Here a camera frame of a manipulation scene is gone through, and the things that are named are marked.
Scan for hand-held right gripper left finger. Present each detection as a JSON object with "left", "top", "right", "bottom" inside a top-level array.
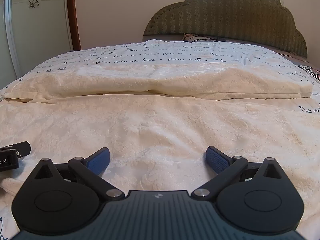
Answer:
[{"left": 34, "top": 147, "right": 125, "bottom": 200}]

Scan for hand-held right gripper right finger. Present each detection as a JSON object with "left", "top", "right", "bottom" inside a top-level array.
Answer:
[{"left": 191, "top": 146, "right": 284, "bottom": 200}]

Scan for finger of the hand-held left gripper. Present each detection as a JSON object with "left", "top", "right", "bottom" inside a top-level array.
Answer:
[{"left": 0, "top": 141, "right": 31, "bottom": 158}]

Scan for cream jacquard blanket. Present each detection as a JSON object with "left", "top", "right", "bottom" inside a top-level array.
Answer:
[{"left": 0, "top": 94, "right": 320, "bottom": 220}]

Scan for flower-printed wardrobe sliding door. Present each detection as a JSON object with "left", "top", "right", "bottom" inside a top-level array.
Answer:
[
  {"left": 0, "top": 0, "right": 14, "bottom": 90},
  {"left": 5, "top": 0, "right": 74, "bottom": 80}
]

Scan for white script-printed duvet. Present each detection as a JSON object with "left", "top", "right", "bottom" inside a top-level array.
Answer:
[{"left": 0, "top": 39, "right": 320, "bottom": 240}]

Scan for striped pillow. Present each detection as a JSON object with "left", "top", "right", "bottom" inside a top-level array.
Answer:
[{"left": 181, "top": 33, "right": 218, "bottom": 43}]

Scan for zebra-striped cloth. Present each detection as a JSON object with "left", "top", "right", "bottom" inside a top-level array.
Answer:
[{"left": 297, "top": 64, "right": 320, "bottom": 83}]

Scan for green padded headboard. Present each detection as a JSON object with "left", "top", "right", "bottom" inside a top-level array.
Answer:
[{"left": 142, "top": 0, "right": 308, "bottom": 58}]

